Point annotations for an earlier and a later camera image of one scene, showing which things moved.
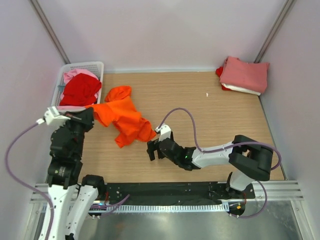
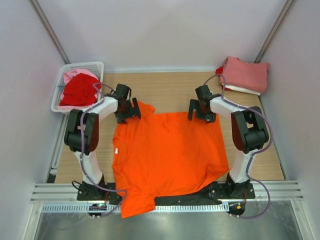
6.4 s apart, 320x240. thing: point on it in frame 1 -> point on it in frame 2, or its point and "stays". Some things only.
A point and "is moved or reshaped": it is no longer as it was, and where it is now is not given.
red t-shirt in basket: (80, 90) stays
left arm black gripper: (85, 117) -> (134, 111)
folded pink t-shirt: (252, 76) stays
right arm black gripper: (153, 145) -> (194, 104)
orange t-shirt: (119, 110) is moved or reshaped
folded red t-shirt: (219, 71) stays
